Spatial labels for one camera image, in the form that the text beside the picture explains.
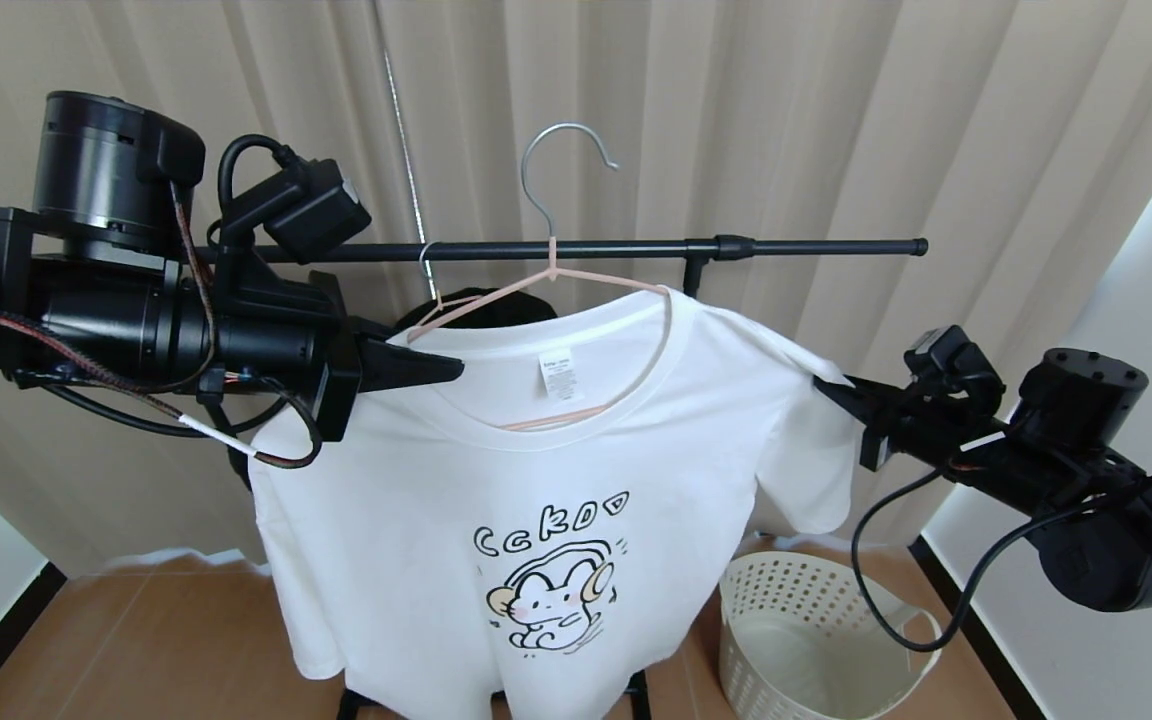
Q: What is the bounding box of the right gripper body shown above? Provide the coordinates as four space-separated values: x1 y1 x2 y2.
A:
861 400 1129 516

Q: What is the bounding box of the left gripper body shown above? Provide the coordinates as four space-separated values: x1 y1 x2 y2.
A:
31 255 364 443

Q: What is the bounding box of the pink clothes hanger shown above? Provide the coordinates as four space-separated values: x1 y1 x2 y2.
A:
406 122 672 433
419 240 492 326

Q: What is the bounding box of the white printed T-shirt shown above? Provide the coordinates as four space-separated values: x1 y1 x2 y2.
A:
249 288 862 720

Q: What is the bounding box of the white laundry basket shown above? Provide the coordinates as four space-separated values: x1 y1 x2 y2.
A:
718 550 942 720

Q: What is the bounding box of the black clothes rack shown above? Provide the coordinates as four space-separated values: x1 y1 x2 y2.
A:
226 237 929 720

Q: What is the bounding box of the beige curtain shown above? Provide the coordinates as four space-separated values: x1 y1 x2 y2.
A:
0 0 1152 576

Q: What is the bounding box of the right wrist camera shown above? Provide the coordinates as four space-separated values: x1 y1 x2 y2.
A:
904 325 1005 416

